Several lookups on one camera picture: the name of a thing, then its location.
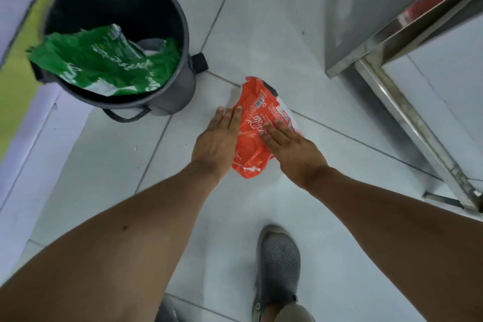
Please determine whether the person's right hand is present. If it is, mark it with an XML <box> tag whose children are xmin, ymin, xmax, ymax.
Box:
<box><xmin>260</xmin><ymin>119</ymin><xmax>330</xmax><ymax>190</ymax></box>

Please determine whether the person's left hand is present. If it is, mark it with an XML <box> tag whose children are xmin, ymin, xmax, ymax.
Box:
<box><xmin>191</xmin><ymin>105</ymin><xmax>243</xmax><ymax>181</ymax></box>

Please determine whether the red plastic wrapper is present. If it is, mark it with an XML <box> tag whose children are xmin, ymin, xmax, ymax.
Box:
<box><xmin>223</xmin><ymin>76</ymin><xmax>301</xmax><ymax>179</ymax></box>

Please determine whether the person's left forearm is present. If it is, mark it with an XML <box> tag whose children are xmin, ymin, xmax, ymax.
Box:
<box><xmin>0</xmin><ymin>161</ymin><xmax>224</xmax><ymax>322</ymax></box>

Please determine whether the person's right forearm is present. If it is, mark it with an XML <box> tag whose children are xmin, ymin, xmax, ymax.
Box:
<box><xmin>303</xmin><ymin>166</ymin><xmax>483</xmax><ymax>322</ymax></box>

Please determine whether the dark grey waste bin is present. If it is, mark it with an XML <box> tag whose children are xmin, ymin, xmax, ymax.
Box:
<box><xmin>32</xmin><ymin>0</ymin><xmax>209</xmax><ymax>123</ymax></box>

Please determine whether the green plastic wrapper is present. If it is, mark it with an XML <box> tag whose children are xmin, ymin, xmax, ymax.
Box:
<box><xmin>27</xmin><ymin>24</ymin><xmax>182</xmax><ymax>97</ymax></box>

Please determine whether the stainless steel table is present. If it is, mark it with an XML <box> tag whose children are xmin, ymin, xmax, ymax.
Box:
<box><xmin>325</xmin><ymin>0</ymin><xmax>483</xmax><ymax>221</ymax></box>

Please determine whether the beige trouser leg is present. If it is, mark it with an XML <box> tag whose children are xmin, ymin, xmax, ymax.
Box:
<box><xmin>274</xmin><ymin>302</ymin><xmax>316</xmax><ymax>322</ymax></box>

